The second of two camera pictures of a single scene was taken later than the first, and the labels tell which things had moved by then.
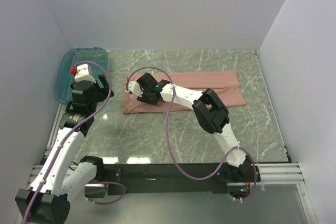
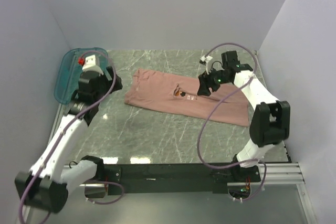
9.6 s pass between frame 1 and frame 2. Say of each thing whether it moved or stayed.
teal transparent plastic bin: stayed
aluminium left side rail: stayed
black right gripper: moved
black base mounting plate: stayed
